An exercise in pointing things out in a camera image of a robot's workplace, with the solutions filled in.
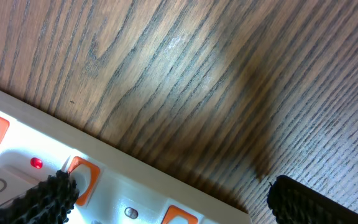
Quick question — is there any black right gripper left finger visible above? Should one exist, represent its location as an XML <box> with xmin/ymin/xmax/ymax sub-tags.
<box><xmin>0</xmin><ymin>170</ymin><xmax>80</xmax><ymax>224</ymax></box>

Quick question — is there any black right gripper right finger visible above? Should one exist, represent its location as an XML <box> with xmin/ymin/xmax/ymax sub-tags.
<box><xmin>267</xmin><ymin>175</ymin><xmax>358</xmax><ymax>224</ymax></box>

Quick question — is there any white power strip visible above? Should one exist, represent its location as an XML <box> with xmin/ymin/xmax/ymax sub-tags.
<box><xmin>0</xmin><ymin>91</ymin><xmax>251</xmax><ymax>223</ymax></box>

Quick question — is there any white charger plug adapter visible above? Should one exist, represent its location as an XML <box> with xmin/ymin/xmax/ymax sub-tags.
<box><xmin>0</xmin><ymin>160</ymin><xmax>40</xmax><ymax>205</ymax></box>

